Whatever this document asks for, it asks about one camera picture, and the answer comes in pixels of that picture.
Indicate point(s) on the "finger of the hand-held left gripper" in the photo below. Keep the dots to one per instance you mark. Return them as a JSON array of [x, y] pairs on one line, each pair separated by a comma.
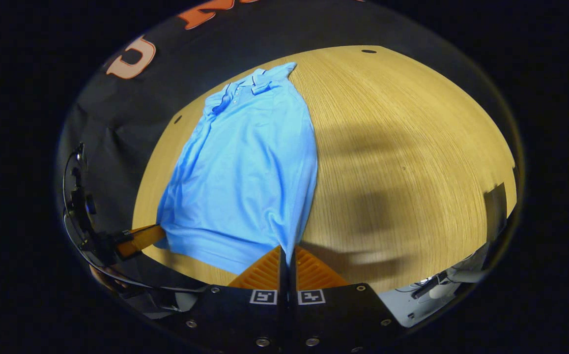
[[139, 239]]

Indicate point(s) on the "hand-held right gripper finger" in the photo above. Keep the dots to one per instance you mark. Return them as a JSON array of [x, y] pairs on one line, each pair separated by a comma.
[[283, 314], [292, 314]]

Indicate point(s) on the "light blue T-shirt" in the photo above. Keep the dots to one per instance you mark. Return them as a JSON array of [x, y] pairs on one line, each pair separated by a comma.
[[245, 172]]

